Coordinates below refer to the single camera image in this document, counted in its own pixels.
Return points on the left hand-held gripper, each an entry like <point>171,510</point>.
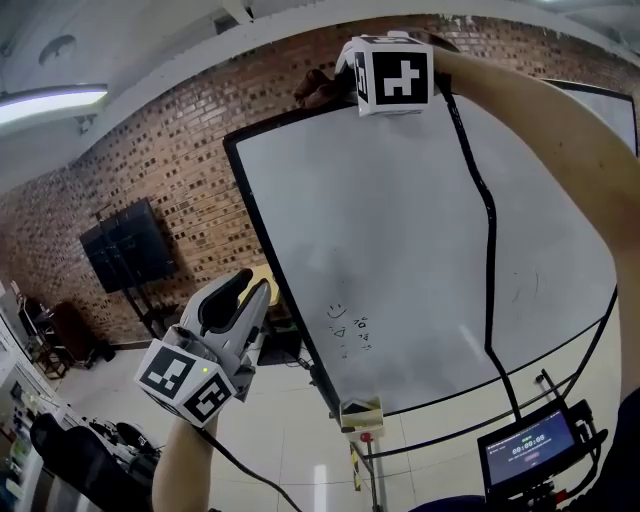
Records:
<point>185,385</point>

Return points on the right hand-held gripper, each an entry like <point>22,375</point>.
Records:
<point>400,75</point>

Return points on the brown wiping cloth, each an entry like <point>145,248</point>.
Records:
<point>315,90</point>

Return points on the person's right forearm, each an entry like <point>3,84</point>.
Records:
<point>575,165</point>

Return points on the person's left forearm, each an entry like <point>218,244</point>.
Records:
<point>182,470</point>

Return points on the pale yellow table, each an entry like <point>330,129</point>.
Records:
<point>275,296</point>

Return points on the black screen stand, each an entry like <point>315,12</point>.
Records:
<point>152,320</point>

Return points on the black flat screen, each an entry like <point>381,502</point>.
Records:
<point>127,247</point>

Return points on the pale yellow box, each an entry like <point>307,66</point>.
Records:
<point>362,417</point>

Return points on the brown chair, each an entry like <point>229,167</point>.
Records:
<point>67,325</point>

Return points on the red knob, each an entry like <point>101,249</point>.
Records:
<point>366,437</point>

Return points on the yellow black floor tape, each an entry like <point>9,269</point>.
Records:
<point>356,467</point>

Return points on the white shelf unit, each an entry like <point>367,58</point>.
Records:
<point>20,395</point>

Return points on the long ceiling light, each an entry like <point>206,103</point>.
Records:
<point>50,102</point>

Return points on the person's navy shirt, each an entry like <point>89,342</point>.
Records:
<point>627,450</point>

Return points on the wall security camera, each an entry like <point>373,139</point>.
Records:
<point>85,122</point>

